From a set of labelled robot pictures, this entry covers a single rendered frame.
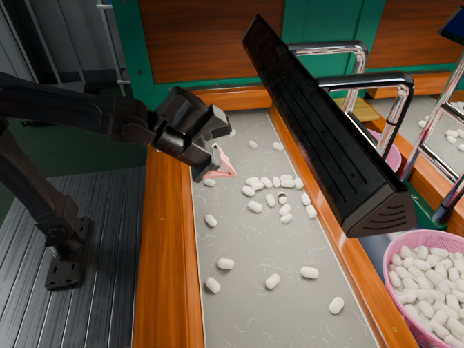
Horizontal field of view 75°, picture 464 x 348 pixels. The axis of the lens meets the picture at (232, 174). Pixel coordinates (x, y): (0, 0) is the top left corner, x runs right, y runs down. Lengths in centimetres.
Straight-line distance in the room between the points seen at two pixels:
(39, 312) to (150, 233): 28
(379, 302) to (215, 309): 30
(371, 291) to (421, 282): 13
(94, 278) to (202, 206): 30
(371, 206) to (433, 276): 46
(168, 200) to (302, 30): 67
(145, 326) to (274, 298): 24
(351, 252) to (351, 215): 36
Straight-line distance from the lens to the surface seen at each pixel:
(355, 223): 34
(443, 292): 77
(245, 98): 103
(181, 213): 73
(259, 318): 62
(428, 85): 133
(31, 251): 92
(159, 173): 84
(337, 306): 64
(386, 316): 65
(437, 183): 96
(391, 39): 124
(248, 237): 71
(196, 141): 60
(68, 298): 80
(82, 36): 326
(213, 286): 63
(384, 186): 33
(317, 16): 108
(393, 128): 60
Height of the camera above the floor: 131
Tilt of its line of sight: 42 degrees down
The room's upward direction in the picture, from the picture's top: straight up
